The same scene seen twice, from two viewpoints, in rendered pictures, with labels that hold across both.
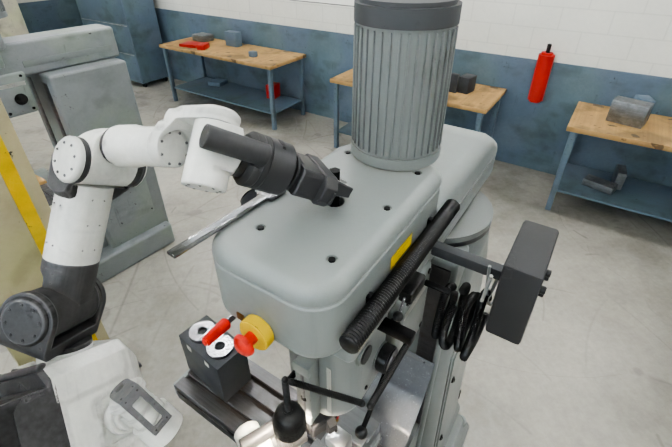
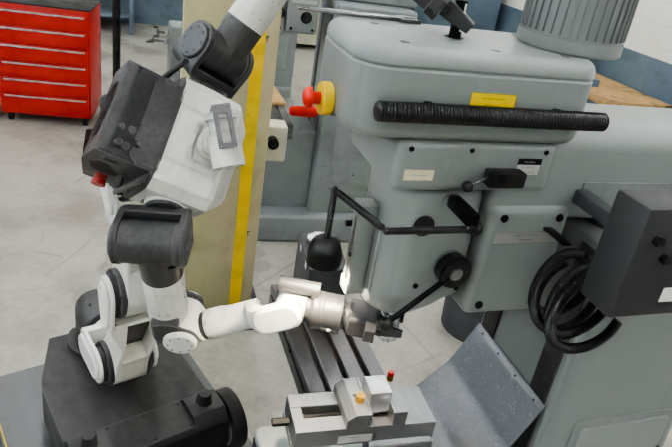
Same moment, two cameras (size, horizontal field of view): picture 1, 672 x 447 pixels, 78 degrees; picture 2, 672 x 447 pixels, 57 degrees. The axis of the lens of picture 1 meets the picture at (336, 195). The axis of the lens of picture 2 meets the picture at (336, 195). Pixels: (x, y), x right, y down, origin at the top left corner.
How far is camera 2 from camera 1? 0.72 m
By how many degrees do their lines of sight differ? 32
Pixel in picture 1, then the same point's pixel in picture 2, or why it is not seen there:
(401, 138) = (557, 8)
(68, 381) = (194, 95)
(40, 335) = (197, 50)
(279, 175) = not seen: outside the picture
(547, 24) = not seen: outside the picture
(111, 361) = not seen: hidden behind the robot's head
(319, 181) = not seen: outside the picture
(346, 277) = (403, 50)
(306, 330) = (353, 86)
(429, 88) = not seen: outside the picture
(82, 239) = (256, 4)
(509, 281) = (618, 212)
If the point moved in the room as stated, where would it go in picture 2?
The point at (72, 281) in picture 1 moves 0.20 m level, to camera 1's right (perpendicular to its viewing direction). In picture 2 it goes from (235, 33) to (303, 57)
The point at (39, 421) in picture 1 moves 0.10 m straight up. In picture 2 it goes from (165, 100) to (166, 51)
